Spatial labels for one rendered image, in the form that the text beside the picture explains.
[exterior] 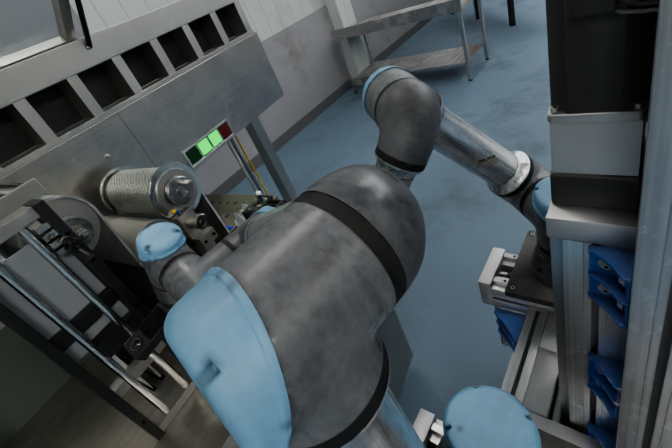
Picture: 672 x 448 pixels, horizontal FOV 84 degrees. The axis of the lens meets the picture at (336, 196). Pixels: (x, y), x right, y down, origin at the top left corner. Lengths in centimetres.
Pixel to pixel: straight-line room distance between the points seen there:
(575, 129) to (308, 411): 38
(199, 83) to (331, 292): 137
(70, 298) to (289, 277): 67
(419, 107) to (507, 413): 46
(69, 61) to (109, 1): 243
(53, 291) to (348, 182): 67
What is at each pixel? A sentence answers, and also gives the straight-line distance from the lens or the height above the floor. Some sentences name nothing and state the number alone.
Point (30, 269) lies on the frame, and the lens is 84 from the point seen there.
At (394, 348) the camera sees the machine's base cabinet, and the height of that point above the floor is 30.
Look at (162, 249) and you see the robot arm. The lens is 67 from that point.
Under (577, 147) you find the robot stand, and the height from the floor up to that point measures 134.
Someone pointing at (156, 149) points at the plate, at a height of 128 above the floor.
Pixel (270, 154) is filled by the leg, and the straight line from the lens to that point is 199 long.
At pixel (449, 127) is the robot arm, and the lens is 81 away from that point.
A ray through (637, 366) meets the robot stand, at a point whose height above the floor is 108.
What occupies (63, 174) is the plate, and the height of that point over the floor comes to 137.
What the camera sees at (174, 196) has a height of 125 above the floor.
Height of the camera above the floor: 160
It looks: 31 degrees down
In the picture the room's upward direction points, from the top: 24 degrees counter-clockwise
